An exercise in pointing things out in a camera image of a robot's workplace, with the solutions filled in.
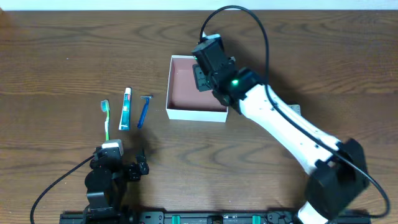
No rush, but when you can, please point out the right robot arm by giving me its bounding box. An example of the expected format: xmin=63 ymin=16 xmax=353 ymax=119
xmin=193 ymin=62 xmax=370 ymax=223

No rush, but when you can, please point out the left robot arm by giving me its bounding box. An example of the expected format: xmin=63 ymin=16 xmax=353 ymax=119
xmin=81 ymin=142 xmax=149 ymax=223

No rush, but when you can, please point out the white box pink interior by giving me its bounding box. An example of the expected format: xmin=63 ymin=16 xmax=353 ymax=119
xmin=165 ymin=55 xmax=228 ymax=123

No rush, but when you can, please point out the teal white toothpaste tube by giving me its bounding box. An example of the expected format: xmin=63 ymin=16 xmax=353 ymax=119
xmin=119 ymin=87 xmax=132 ymax=131

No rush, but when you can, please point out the blue disposable razor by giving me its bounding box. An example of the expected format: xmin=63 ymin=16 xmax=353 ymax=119
xmin=137 ymin=95 xmax=153 ymax=129

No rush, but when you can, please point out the green toothbrush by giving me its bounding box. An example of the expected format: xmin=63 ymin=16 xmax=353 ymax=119
xmin=101 ymin=100 xmax=110 ymax=141

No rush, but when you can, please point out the green white soap box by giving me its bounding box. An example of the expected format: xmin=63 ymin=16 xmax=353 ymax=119
xmin=288 ymin=105 xmax=301 ymax=114

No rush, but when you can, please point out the black left camera cable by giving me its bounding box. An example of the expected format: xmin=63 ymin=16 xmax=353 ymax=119
xmin=29 ymin=154 xmax=95 ymax=224

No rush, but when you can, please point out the black camera cable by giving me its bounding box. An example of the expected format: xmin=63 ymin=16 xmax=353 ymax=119
xmin=29 ymin=154 xmax=95 ymax=224
xmin=198 ymin=5 xmax=391 ymax=218

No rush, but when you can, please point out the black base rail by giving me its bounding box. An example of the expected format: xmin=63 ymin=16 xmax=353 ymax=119
xmin=58 ymin=210 xmax=373 ymax=224

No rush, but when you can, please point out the black right camera cable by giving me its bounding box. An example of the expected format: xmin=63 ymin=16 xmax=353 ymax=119
xmin=198 ymin=5 xmax=391 ymax=218

